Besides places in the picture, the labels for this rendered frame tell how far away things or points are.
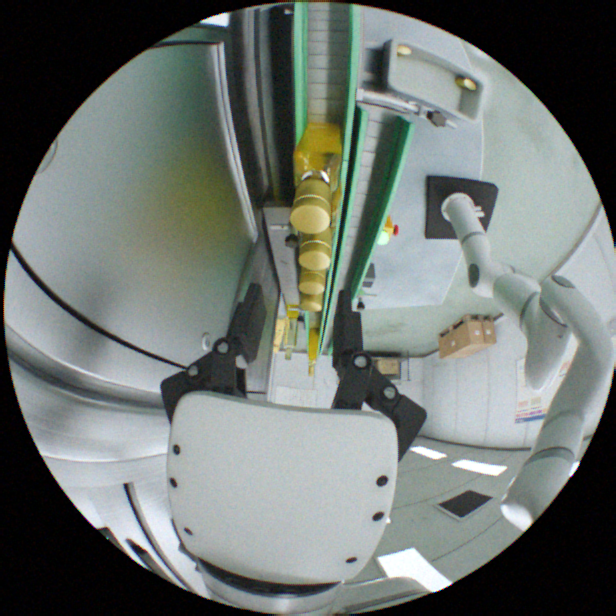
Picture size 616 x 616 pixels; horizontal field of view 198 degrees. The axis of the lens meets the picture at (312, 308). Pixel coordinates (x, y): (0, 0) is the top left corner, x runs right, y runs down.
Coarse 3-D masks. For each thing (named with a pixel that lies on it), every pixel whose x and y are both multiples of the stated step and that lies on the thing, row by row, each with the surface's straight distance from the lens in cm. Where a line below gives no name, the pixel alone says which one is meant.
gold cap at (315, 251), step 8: (320, 232) 22; (328, 232) 23; (304, 240) 22; (312, 240) 22; (320, 240) 22; (328, 240) 22; (304, 248) 21; (312, 248) 21; (320, 248) 21; (328, 248) 22; (304, 256) 21; (312, 256) 21; (320, 256) 21; (328, 256) 21; (304, 264) 22; (312, 264) 22; (320, 264) 22; (328, 264) 22
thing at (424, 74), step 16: (416, 48) 52; (400, 64) 55; (416, 64) 57; (432, 64) 59; (448, 64) 56; (400, 80) 55; (416, 80) 56; (432, 80) 58; (448, 80) 60; (480, 80) 57; (416, 96) 48; (432, 96) 57; (448, 96) 59; (464, 96) 61; (480, 96) 57; (464, 112) 59; (480, 112) 56
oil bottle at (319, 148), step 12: (312, 132) 33; (324, 132) 33; (336, 132) 34; (300, 144) 27; (312, 144) 27; (324, 144) 27; (336, 144) 27; (300, 156) 23; (312, 156) 23; (324, 156) 23; (336, 156) 24; (300, 168) 23; (312, 168) 23; (324, 168) 23; (336, 168) 23; (300, 180) 24; (336, 180) 24
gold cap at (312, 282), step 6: (300, 270) 28; (306, 270) 26; (312, 270) 26; (318, 270) 26; (324, 270) 27; (300, 276) 27; (306, 276) 26; (312, 276) 26; (318, 276) 26; (324, 276) 27; (300, 282) 26; (306, 282) 25; (312, 282) 25; (318, 282) 26; (324, 282) 27; (300, 288) 27; (306, 288) 27; (312, 288) 27; (318, 288) 26; (324, 288) 27; (312, 294) 28
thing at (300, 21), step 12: (300, 12) 38; (300, 24) 36; (300, 36) 35; (300, 48) 34; (300, 60) 34; (300, 72) 33; (300, 84) 33; (300, 96) 33; (300, 108) 33; (300, 120) 34; (300, 132) 34
